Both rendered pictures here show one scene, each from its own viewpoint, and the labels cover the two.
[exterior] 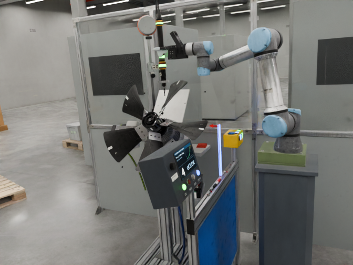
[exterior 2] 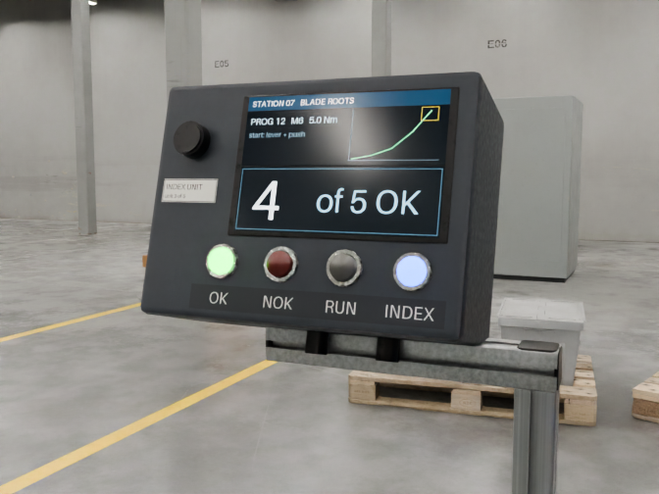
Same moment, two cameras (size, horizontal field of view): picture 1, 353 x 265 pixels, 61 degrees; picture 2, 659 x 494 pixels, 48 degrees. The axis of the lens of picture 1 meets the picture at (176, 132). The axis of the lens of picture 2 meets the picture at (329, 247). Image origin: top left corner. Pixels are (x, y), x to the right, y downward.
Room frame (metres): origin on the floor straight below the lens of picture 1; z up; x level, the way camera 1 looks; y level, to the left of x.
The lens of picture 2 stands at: (1.10, -0.57, 1.19)
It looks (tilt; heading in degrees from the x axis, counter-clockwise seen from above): 6 degrees down; 88
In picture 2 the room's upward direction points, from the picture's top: straight up
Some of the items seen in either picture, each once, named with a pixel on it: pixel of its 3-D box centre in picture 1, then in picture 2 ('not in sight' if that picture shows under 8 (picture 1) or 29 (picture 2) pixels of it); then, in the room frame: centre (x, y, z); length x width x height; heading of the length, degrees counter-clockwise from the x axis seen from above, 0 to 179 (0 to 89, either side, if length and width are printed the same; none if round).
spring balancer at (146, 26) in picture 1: (147, 25); not in sight; (2.62, 0.18, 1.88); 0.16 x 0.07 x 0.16; 100
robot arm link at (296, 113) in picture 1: (288, 120); not in sight; (1.56, -0.60, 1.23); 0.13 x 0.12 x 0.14; 137
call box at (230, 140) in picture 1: (233, 139); not in sight; (2.02, -0.39, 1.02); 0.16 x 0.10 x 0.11; 155
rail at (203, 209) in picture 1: (218, 188); not in sight; (1.66, -0.23, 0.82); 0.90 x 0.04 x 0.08; 155
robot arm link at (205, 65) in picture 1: (205, 65); not in sight; (1.81, -0.20, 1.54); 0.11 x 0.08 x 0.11; 137
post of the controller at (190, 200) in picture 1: (190, 197); (534, 472); (1.27, -0.04, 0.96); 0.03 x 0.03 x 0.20; 65
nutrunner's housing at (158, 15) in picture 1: (161, 48); not in sight; (1.91, 0.06, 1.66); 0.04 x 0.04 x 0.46
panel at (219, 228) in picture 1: (220, 243); not in sight; (1.66, -0.23, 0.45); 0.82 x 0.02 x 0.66; 155
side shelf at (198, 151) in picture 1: (186, 149); not in sight; (2.45, -0.07, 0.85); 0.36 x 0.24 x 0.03; 65
